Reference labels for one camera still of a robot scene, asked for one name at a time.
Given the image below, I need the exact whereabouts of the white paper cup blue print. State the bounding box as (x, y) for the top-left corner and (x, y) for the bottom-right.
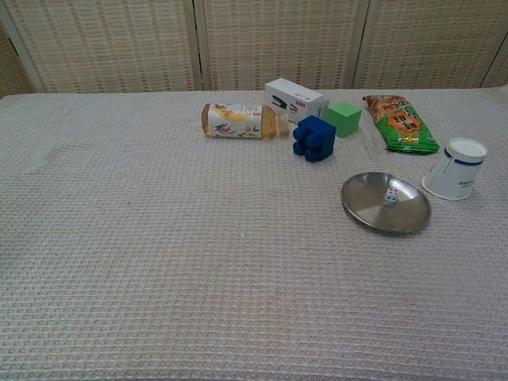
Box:
(421, 137), (488, 201)

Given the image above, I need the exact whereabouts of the round steel plate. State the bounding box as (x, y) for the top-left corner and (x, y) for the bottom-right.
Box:
(340, 171), (433, 237)

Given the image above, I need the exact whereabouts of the yellow tea drink bottle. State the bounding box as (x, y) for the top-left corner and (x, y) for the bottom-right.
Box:
(200, 102), (291, 140)

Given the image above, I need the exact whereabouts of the blue studded building block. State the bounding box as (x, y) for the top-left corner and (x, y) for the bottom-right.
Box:
(292, 114), (337, 163)

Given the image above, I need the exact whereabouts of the white stapler box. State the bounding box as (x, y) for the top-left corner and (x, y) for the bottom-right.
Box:
(264, 78), (330, 125)

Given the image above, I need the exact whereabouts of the green cube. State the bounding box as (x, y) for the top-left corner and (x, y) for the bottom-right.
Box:
(325, 101), (363, 139)

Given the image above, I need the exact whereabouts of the beige waffle weave tablecloth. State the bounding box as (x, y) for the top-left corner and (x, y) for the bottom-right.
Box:
(0, 87), (508, 381)

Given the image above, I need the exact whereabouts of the woven bamboo screen panel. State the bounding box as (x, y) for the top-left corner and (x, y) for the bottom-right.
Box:
(0, 7), (44, 98)
(480, 37), (508, 88)
(352, 0), (508, 90)
(193, 0), (372, 91)
(2, 0), (204, 94)

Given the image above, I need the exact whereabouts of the green orange snack bag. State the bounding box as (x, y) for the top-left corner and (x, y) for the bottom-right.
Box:
(361, 94), (441, 155)

